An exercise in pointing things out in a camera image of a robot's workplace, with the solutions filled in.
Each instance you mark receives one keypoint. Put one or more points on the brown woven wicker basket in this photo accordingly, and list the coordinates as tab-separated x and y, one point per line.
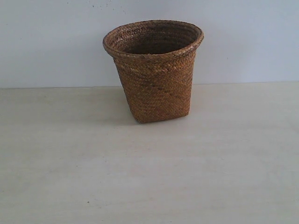
155	62

